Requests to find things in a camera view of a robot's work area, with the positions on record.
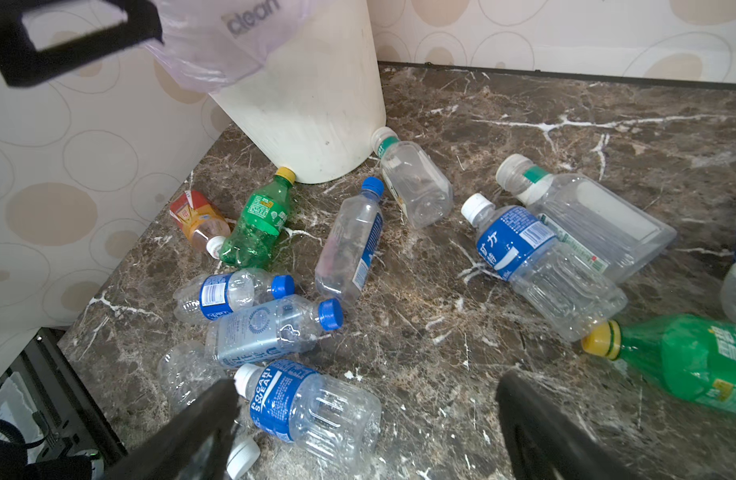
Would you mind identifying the soda water bottle blue cap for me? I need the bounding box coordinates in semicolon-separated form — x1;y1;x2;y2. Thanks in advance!
204;294;344;370

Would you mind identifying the green bottle yellow cap right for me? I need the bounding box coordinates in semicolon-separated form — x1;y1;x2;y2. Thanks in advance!
581;314;736;415

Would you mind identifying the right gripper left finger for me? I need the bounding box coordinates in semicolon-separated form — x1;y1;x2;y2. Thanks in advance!
104;379;240;479

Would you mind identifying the crushed clear bottle white cap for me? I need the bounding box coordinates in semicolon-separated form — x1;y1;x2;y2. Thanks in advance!
157;341;261;479

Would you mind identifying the Fiji bottle blue cap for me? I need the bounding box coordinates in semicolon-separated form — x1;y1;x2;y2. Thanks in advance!
315;177;384;309

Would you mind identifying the small tea bottle red label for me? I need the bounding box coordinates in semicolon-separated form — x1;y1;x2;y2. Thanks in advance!
168;190;231;260

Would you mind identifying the clear bottle green band cap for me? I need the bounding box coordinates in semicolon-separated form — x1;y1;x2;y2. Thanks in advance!
371;127;454;229

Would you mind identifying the green bottle near bin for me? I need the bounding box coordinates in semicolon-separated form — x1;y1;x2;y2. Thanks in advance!
219;167;296;269

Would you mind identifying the Pocari Sweat bottle white cap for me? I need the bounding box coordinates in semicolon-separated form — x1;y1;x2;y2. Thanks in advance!
234;360;382;474

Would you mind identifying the flat clear bottle white cap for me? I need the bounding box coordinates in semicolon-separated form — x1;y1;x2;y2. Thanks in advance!
496;154;677;285

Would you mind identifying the white plastic waste bin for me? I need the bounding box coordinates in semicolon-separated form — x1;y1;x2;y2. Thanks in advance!
212;1;386;184

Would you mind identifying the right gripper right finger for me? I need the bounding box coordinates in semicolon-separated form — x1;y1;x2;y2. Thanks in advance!
495;372;639;479

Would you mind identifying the pink bin liner bag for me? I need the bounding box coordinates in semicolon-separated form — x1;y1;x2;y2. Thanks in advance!
144;0;319;93

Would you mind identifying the blue label bottle white cap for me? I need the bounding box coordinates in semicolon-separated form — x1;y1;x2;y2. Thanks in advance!
461;193;627;342

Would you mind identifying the small blue label bottle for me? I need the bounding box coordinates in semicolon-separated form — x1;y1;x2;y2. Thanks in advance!
173;268;295;325

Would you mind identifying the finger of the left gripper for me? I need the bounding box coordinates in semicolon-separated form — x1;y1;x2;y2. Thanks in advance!
0;1;163;88

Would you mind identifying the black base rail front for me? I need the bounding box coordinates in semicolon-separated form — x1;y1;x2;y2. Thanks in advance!
0;328;128;479

